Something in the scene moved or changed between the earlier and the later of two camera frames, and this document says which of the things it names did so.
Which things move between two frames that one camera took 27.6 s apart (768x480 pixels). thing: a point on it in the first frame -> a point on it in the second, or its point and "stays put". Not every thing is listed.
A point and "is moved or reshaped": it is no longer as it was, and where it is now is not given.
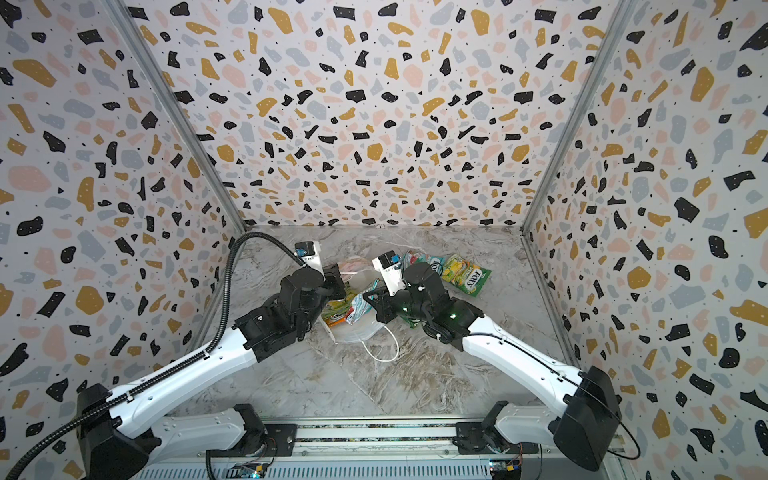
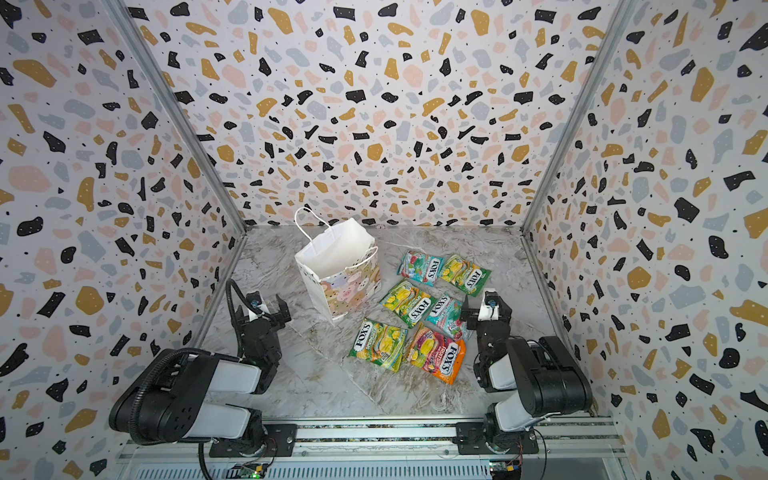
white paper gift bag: (364, 321) -> (340, 265)
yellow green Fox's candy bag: (465, 276) stays put
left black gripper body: (331, 289) -> (275, 358)
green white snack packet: (361, 306) is moved or reshaped
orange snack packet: (329, 324) -> (437, 353)
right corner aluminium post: (623, 14) stays put
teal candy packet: (413, 257) stays put
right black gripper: (384, 302) -> (485, 324)
